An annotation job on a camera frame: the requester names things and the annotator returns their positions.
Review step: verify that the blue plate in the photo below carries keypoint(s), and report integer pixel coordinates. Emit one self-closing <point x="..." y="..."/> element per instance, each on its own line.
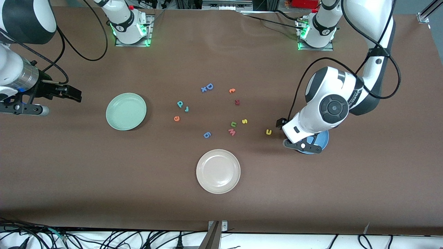
<point x="324" y="141"/>

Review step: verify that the brown table cover sheet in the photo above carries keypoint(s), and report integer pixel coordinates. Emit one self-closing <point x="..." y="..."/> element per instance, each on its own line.
<point x="69" y="173"/>

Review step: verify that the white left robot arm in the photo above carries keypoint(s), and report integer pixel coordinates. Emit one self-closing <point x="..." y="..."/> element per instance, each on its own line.
<point x="367" y="20"/>

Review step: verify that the small metal bracket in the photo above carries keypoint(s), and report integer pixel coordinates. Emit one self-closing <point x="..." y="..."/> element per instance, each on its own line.
<point x="225" y="226"/>

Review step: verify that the aluminium frame corner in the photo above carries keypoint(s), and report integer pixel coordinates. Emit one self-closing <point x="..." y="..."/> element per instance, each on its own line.
<point x="424" y="17"/>

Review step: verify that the pink letter w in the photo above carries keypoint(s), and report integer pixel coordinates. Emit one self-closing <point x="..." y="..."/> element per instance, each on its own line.
<point x="232" y="132"/>

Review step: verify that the beige plate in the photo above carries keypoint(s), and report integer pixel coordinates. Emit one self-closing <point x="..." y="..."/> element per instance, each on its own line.
<point x="218" y="171"/>

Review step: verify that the red box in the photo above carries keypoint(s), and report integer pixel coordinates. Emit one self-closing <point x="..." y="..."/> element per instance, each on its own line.
<point x="306" y="3"/>

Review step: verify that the blue letter g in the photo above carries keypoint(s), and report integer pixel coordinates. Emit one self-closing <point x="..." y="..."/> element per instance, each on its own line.
<point x="207" y="135"/>

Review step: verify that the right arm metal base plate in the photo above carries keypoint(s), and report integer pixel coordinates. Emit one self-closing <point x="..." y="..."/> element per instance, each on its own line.
<point x="121" y="44"/>

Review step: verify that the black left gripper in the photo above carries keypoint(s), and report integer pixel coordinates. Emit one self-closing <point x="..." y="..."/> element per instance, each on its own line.
<point x="279" y="123"/>

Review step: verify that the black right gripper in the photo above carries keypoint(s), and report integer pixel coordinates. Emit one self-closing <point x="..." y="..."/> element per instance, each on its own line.
<point x="45" y="89"/>

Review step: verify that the grey power strip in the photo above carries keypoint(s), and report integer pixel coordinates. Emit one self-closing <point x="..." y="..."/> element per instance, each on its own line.
<point x="228" y="5"/>

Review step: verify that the green plate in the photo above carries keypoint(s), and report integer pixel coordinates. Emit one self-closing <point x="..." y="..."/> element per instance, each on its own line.
<point x="121" y="117"/>

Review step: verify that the blue letter D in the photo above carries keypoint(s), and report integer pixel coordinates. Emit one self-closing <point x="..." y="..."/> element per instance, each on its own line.
<point x="211" y="86"/>

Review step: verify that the black power plug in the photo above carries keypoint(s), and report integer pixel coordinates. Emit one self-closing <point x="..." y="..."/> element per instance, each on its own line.
<point x="179" y="243"/>

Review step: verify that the aluminium profile beam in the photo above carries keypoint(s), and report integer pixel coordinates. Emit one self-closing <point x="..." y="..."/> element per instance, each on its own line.
<point x="211" y="238"/>

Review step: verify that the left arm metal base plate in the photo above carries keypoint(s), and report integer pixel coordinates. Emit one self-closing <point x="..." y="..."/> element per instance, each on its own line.
<point x="328" y="49"/>

